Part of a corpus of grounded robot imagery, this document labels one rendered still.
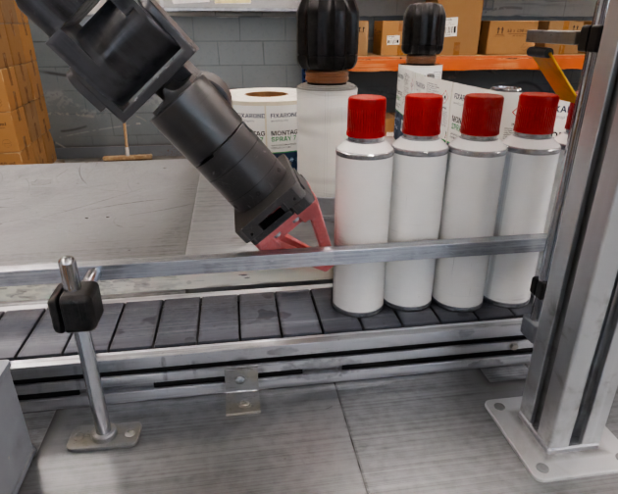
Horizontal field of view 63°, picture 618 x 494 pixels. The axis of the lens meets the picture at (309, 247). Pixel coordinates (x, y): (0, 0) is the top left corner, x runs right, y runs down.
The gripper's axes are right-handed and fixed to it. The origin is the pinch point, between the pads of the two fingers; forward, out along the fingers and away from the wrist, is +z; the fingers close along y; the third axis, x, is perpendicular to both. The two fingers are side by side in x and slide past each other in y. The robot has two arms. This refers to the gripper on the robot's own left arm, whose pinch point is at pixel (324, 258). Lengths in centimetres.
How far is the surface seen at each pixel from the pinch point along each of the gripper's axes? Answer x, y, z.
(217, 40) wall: 9, 439, -16
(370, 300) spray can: -0.8, -2.2, 5.5
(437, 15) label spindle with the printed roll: -38, 56, 3
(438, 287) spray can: -6.7, -1.1, 10.0
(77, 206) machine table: 36, 51, -15
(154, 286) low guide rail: 15.2, 3.3, -7.7
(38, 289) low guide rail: 23.2, 3.3, -14.9
